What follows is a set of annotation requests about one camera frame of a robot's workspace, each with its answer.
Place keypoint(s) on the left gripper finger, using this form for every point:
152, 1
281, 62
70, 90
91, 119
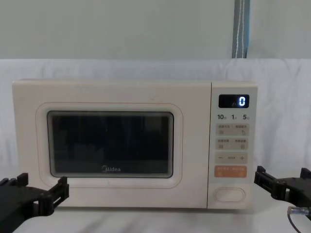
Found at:
57, 193
22, 180

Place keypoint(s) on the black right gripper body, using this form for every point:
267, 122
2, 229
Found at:
297, 191

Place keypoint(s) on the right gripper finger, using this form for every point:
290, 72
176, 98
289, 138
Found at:
267, 180
305, 173

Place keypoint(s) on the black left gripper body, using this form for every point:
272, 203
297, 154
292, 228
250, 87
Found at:
17, 201

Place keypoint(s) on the white table cloth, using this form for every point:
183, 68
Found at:
155, 221

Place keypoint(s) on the cream microwave oven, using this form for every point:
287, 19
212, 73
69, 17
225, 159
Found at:
121, 94

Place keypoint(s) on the pale grey backdrop curtain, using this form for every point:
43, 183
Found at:
109, 26

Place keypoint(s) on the grey striped post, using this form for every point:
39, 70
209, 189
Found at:
241, 29

